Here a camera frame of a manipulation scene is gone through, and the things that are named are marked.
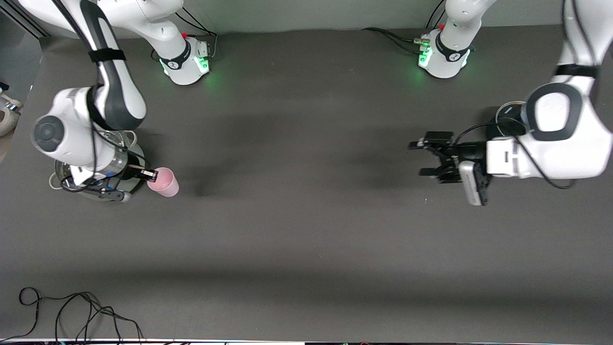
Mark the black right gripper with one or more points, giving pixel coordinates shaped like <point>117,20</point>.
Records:
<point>135,172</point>

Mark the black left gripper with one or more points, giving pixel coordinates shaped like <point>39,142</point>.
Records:
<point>468,152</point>

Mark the pink plastic cup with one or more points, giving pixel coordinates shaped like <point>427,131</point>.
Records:
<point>165,184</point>

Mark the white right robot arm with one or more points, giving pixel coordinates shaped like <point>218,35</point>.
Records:
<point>72,136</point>

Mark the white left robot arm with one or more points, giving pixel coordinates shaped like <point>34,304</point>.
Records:
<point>574,153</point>

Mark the silver pot with glass lid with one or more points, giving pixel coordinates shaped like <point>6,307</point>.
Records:
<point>139,160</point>

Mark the dark blue saucepan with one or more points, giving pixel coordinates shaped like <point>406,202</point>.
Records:
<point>492,127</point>

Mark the small glass saucepan lid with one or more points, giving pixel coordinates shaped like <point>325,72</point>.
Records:
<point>510,112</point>

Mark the beige rounded object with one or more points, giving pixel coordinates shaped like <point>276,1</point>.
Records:
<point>8,117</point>

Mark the dark grey table cover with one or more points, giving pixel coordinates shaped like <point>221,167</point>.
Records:
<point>306,239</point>

